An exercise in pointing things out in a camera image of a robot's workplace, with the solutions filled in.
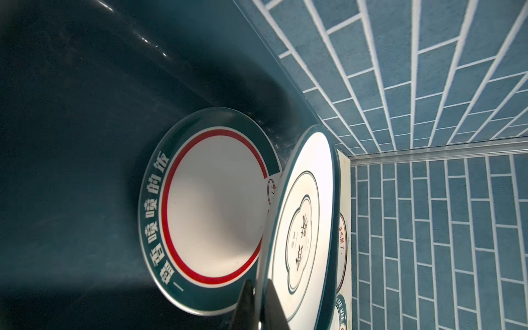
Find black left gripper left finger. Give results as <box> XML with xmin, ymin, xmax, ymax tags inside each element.
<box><xmin>229</xmin><ymin>280</ymin><xmax>256</xmax><ymax>330</ymax></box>

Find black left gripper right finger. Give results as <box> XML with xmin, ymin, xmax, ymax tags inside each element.
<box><xmin>261</xmin><ymin>279</ymin><xmax>290</xmax><ymax>330</ymax></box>

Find white clover emblem plate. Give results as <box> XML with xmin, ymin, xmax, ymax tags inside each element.
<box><xmin>255</xmin><ymin>125</ymin><xmax>340</xmax><ymax>329</ymax></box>

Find red ring green rim plate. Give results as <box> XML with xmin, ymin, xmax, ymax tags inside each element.
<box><xmin>137</xmin><ymin>107</ymin><xmax>282</xmax><ymax>316</ymax></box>

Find teal plastic bin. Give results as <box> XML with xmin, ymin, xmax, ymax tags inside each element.
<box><xmin>1</xmin><ymin>1</ymin><xmax>318</xmax><ymax>329</ymax></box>

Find right green rim text plate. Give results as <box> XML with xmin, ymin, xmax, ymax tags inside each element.
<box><xmin>329</xmin><ymin>294</ymin><xmax>348</xmax><ymax>330</ymax></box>

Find middle orange sunburst plate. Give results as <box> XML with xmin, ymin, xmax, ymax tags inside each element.
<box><xmin>336</xmin><ymin>213</ymin><xmax>348</xmax><ymax>292</ymax></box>

